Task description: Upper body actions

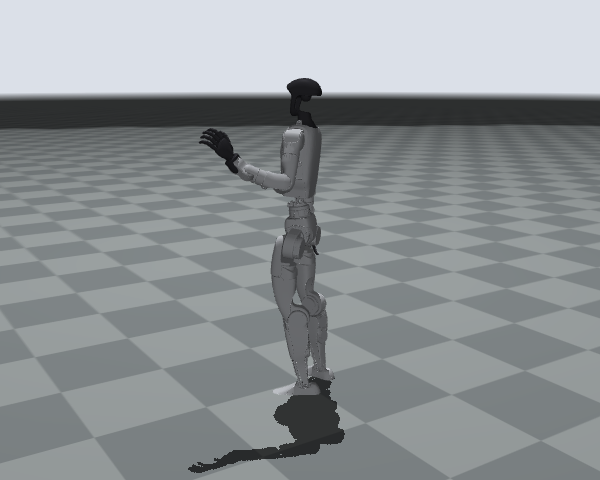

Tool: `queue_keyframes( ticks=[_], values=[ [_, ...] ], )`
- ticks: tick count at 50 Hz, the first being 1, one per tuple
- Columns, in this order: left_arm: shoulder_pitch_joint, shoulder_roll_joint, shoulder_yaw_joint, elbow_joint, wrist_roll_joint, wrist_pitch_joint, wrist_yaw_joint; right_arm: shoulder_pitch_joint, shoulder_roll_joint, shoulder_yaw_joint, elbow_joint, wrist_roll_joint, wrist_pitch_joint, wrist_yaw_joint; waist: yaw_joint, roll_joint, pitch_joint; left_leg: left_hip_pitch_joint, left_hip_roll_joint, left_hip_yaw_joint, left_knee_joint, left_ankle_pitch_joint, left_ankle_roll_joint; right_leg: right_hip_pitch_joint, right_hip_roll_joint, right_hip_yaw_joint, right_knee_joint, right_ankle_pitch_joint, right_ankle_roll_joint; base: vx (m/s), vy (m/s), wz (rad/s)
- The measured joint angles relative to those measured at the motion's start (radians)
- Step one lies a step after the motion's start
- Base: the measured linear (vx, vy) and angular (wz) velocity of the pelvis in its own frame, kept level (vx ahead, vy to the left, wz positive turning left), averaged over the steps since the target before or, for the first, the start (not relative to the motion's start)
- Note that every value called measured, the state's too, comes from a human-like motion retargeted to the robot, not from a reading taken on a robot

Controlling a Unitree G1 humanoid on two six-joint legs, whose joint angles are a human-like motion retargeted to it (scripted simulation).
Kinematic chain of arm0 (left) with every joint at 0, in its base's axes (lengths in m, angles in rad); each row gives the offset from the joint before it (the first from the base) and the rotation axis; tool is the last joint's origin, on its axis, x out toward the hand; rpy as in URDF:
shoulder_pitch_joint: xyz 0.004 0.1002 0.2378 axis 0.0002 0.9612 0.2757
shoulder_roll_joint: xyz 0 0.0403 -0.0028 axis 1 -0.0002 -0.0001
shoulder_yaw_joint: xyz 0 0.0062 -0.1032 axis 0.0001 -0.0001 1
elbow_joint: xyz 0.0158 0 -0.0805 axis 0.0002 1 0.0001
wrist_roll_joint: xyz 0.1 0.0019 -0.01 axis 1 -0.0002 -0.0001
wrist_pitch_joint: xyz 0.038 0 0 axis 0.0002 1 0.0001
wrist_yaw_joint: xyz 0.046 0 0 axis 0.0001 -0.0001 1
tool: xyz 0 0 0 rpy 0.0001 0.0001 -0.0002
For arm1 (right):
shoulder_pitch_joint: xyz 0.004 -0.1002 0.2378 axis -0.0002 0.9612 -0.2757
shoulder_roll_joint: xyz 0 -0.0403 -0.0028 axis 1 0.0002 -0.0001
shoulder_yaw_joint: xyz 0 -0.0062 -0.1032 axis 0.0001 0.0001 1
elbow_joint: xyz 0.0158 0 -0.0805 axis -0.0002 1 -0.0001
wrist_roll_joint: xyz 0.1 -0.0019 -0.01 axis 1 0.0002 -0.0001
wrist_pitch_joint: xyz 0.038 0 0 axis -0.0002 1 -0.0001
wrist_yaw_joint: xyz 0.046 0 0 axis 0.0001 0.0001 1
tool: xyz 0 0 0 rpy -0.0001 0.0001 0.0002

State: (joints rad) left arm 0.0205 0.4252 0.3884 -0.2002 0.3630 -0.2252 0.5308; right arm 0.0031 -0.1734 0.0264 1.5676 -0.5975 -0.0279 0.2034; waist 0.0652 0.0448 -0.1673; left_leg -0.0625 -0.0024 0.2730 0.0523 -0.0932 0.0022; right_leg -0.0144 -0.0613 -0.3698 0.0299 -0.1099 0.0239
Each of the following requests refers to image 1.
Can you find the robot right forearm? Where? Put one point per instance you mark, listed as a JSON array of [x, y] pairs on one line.
[[310, 201]]

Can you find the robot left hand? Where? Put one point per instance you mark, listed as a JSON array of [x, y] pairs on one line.
[[222, 147]]

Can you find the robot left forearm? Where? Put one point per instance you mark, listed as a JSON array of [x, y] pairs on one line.
[[248, 172]]

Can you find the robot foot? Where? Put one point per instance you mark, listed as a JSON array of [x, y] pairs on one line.
[[325, 374], [293, 389]]

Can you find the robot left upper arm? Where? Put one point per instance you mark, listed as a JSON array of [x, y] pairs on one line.
[[292, 141]]

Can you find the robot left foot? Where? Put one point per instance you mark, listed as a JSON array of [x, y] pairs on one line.
[[293, 389]]

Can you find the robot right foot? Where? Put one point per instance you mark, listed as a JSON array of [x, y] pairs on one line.
[[325, 374]]

